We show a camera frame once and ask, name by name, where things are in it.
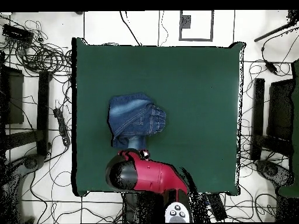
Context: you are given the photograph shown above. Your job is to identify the black electronics box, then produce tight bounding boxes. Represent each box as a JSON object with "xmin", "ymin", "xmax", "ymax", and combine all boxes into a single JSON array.
[{"xmin": 2, "ymin": 23, "xmax": 35, "ymax": 44}]

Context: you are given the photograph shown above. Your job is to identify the black flat panel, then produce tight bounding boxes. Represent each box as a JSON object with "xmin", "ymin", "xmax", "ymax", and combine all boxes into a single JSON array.
[
  {"xmin": 266, "ymin": 78, "xmax": 295, "ymax": 142},
  {"xmin": 0, "ymin": 65, "xmax": 25, "ymax": 125}
]

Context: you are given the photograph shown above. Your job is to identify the black rod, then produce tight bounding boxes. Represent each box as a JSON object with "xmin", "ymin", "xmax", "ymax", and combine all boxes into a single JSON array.
[{"xmin": 253, "ymin": 19, "xmax": 299, "ymax": 43}]

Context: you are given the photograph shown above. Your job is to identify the green cloth sheet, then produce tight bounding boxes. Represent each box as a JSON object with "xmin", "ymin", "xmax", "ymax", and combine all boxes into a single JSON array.
[{"xmin": 277, "ymin": 59, "xmax": 299, "ymax": 198}]

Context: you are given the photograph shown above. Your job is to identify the black wheeled stand base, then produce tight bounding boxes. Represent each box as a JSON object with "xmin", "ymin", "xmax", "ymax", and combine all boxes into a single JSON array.
[
  {"xmin": 255, "ymin": 159, "xmax": 295, "ymax": 190},
  {"xmin": 0, "ymin": 153, "xmax": 46, "ymax": 223}
]

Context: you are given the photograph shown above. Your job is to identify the dark green table cloth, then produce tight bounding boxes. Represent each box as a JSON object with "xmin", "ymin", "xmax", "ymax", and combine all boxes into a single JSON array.
[{"xmin": 71, "ymin": 37, "xmax": 246, "ymax": 197}]

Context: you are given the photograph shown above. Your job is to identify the small grey square patch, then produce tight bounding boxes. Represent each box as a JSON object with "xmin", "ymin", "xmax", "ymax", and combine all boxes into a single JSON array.
[{"xmin": 181, "ymin": 15, "xmax": 192, "ymax": 29}]

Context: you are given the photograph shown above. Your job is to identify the black power strip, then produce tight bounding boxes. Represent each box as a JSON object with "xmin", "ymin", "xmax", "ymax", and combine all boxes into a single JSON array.
[{"xmin": 53, "ymin": 107, "xmax": 71, "ymax": 147}]

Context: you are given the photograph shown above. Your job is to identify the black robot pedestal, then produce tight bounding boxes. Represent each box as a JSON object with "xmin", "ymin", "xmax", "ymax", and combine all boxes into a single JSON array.
[{"xmin": 122, "ymin": 192, "xmax": 165, "ymax": 223}]

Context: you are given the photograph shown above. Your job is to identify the tangled black cables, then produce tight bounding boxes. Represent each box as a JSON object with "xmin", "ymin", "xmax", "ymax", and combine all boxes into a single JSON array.
[{"xmin": 13, "ymin": 19, "xmax": 72, "ymax": 75}]

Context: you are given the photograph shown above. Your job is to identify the black power adapter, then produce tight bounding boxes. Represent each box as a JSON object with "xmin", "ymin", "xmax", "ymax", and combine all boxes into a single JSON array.
[{"xmin": 264, "ymin": 61, "xmax": 279, "ymax": 75}]

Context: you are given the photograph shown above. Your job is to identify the blue denim jeans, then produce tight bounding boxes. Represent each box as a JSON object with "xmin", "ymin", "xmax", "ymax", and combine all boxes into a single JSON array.
[{"xmin": 106, "ymin": 92, "xmax": 167, "ymax": 150}]

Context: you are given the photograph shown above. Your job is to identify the black upright bar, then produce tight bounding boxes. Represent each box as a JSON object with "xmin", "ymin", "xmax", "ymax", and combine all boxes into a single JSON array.
[
  {"xmin": 36, "ymin": 70, "xmax": 53, "ymax": 156},
  {"xmin": 250, "ymin": 78, "xmax": 266, "ymax": 161}
]

